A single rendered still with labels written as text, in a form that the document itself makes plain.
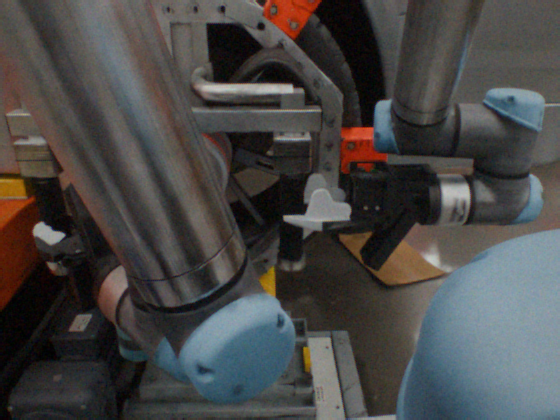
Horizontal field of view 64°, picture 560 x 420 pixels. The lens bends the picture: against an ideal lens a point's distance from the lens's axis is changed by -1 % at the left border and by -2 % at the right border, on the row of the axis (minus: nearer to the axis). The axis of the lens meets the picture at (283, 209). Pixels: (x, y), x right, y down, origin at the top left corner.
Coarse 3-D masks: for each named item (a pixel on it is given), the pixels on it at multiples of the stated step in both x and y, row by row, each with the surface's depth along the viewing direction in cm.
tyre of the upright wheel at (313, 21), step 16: (256, 0) 79; (304, 32) 82; (320, 32) 82; (304, 48) 83; (320, 48) 83; (336, 48) 84; (320, 64) 84; (336, 64) 84; (336, 80) 85; (352, 80) 87; (352, 96) 87; (352, 112) 88; (304, 240) 100
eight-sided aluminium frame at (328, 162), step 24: (168, 0) 71; (192, 0) 71; (216, 0) 71; (240, 0) 71; (264, 24) 73; (288, 48) 75; (312, 72) 77; (336, 96) 78; (336, 120) 80; (336, 144) 82; (336, 168) 84; (264, 240) 95; (264, 264) 93
